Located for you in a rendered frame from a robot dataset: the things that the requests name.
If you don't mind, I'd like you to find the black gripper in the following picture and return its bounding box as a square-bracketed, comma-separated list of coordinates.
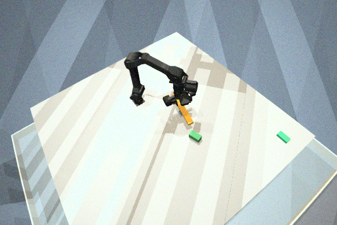
[163, 89, 196, 106]

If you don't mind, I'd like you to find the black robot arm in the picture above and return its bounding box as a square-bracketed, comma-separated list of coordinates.
[124, 52, 198, 106]

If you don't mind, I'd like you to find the yellow long bar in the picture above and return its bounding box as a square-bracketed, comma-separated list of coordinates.
[177, 100, 194, 125]

